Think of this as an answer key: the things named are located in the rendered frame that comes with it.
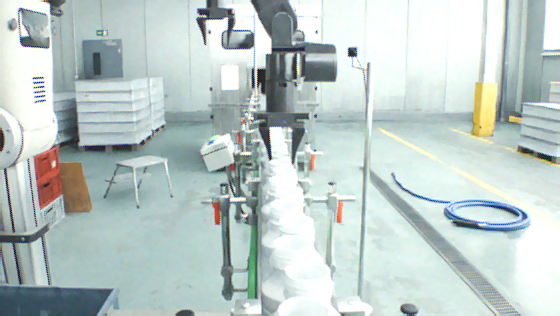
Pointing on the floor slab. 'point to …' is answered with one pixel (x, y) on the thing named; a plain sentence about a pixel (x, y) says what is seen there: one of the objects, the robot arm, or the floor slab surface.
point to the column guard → (484, 108)
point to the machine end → (229, 110)
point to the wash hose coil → (476, 220)
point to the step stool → (136, 172)
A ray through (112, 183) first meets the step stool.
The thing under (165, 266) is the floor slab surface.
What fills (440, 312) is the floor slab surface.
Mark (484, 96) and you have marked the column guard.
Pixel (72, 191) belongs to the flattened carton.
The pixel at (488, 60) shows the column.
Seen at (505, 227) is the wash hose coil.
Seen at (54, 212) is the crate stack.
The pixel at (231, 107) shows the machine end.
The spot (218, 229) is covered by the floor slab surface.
